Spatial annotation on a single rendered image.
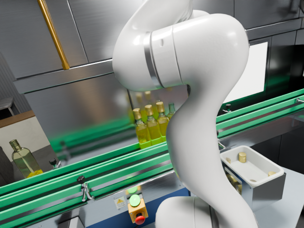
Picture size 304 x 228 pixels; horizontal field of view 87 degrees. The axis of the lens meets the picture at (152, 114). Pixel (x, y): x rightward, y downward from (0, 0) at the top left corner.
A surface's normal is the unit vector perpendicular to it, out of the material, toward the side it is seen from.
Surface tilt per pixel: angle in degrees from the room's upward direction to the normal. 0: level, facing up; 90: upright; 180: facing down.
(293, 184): 0
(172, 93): 90
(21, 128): 90
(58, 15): 90
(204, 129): 96
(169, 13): 126
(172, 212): 19
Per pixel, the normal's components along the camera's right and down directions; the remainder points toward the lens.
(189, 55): -0.24, 0.39
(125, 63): -0.44, 0.19
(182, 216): -0.34, -0.69
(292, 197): -0.19, -0.90
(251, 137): 0.27, 0.33
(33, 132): 0.62, 0.19
